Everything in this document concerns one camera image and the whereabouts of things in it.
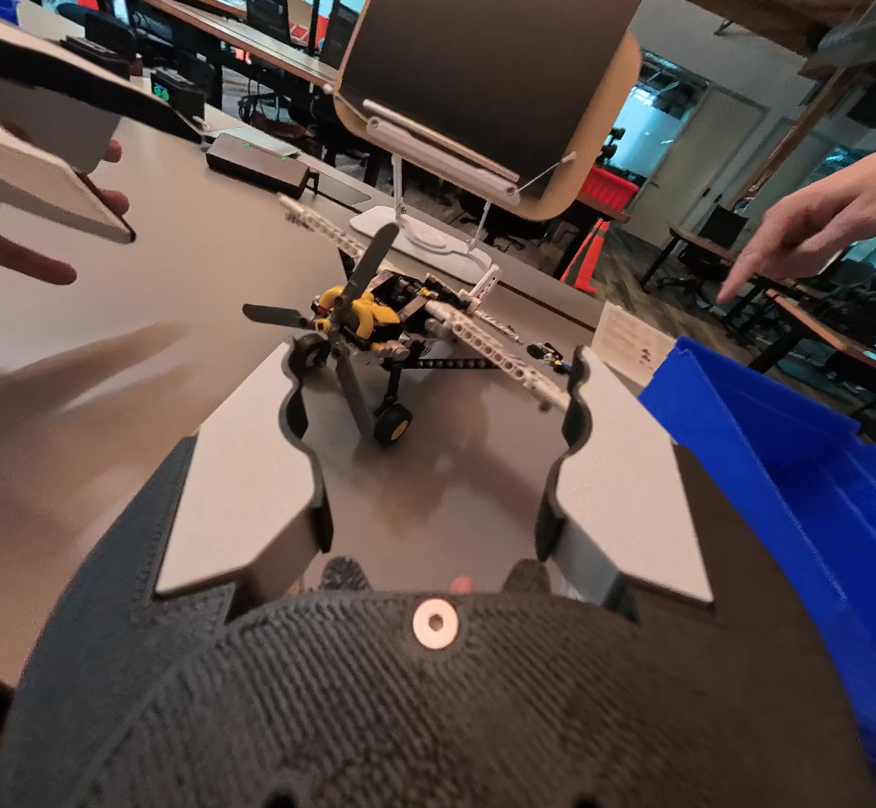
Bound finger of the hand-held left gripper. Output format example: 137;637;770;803
0;127;137;246
0;19;204;173

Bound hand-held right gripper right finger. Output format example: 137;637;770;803
535;346;714;607

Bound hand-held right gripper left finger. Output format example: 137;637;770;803
154;336;335;600

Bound yellow white lego airplane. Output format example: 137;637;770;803
241;193;572;447

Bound black portable power station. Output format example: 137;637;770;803
149;67;206;114
62;12;139;78

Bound printed paper sheet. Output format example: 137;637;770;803
592;301;678;388

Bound grey flat device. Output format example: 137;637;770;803
202;126;302;158

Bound black flat power box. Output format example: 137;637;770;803
205;132;310;198

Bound orange traffic cone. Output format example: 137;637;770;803
558;219;610;294

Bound wooden office desk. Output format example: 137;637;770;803
640;222;876;371

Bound black slim device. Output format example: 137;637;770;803
308;168;374;210

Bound black office chair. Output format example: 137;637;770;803
657;204;751;295

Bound red storage bin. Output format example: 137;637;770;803
582;166;641;210

